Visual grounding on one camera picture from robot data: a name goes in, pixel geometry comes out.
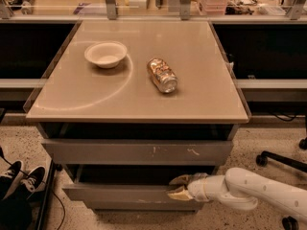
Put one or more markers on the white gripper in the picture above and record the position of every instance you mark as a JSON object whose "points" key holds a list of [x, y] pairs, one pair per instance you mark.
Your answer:
{"points": [[196, 188]]}

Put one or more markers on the grey drawer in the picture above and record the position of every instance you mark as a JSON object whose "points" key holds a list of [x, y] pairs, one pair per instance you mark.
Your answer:
{"points": [[107, 185], [145, 206], [137, 152]]}

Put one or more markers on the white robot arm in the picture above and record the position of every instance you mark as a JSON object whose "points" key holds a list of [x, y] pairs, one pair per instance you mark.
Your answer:
{"points": [[241, 189]]}

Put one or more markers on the grey bottom drawer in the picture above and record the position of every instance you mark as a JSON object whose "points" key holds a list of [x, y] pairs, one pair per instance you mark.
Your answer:
{"points": [[145, 206]]}

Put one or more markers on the grey drawer cabinet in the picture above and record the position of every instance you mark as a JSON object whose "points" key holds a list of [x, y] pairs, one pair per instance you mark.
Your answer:
{"points": [[80, 100]]}

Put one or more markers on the grey top drawer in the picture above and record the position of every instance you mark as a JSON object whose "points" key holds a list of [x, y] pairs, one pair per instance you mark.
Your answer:
{"points": [[137, 152]]}

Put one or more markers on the black office chair base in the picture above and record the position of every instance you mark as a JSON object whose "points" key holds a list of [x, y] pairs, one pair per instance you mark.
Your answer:
{"points": [[288, 223]]}

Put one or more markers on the crushed silver soda can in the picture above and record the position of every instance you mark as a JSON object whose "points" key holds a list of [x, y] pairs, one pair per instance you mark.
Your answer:
{"points": [[162, 75]]}

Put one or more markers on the black metal stand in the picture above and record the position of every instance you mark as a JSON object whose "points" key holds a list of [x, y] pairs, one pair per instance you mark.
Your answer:
{"points": [[44, 197]]}

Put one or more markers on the right black sneaker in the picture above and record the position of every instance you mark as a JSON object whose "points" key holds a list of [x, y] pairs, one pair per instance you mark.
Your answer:
{"points": [[30, 183]]}

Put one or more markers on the black sneaker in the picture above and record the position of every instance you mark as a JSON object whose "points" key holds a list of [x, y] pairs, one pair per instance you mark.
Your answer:
{"points": [[10, 179], [30, 183]]}

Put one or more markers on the white paper bowl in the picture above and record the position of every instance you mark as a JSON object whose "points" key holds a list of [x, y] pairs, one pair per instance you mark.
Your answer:
{"points": [[106, 54]]}

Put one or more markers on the left black sneaker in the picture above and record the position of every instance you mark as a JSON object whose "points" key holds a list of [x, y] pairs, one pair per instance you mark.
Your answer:
{"points": [[10, 179]]}

